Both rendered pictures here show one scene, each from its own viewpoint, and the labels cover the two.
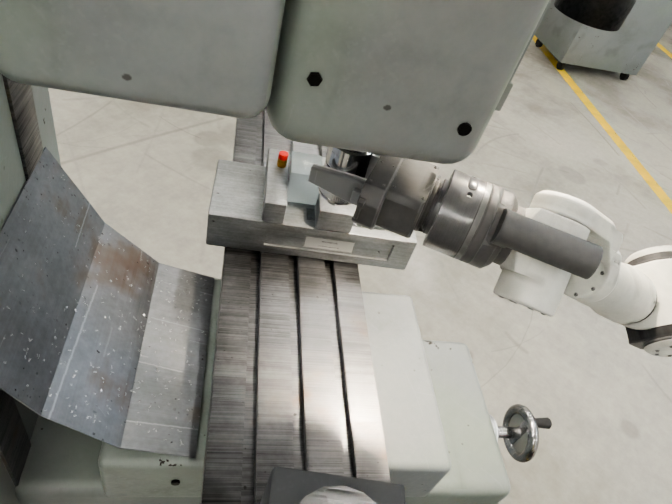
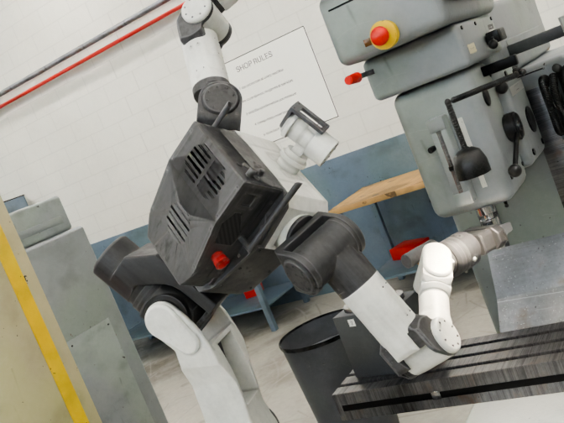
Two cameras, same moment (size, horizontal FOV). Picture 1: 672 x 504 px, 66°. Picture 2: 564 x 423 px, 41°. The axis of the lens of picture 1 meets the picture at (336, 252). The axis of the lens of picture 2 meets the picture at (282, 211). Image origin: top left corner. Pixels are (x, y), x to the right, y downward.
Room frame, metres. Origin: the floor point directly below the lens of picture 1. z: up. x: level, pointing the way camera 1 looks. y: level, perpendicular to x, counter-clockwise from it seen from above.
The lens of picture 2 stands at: (1.55, -1.48, 1.67)
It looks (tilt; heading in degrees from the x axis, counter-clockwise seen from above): 6 degrees down; 140
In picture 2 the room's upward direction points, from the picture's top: 22 degrees counter-clockwise
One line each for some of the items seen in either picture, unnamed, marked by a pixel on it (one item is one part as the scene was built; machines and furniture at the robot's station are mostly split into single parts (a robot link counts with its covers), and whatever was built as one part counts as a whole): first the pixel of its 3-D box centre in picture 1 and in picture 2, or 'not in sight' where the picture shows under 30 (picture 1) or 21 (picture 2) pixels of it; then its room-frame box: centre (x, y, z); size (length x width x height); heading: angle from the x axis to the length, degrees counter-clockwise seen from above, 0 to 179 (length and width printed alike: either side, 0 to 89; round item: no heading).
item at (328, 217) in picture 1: (333, 193); not in sight; (0.72, 0.04, 1.02); 0.15 x 0.06 x 0.04; 16
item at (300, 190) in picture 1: (303, 178); not in sight; (0.70, 0.09, 1.04); 0.06 x 0.05 x 0.06; 16
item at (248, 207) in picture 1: (314, 206); not in sight; (0.71, 0.06, 0.98); 0.35 x 0.15 x 0.11; 106
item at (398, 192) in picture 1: (421, 202); (471, 246); (0.47, -0.07, 1.23); 0.13 x 0.12 x 0.10; 173
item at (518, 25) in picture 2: not in sight; (483, 44); (0.33, 0.50, 1.66); 0.80 x 0.23 x 0.20; 108
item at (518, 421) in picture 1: (504, 432); not in sight; (0.63, -0.46, 0.63); 0.16 x 0.12 x 0.12; 108
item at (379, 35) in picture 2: not in sight; (380, 35); (0.56, -0.22, 1.76); 0.04 x 0.03 x 0.04; 18
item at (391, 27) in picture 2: not in sight; (384, 34); (0.55, -0.20, 1.76); 0.06 x 0.02 x 0.06; 18
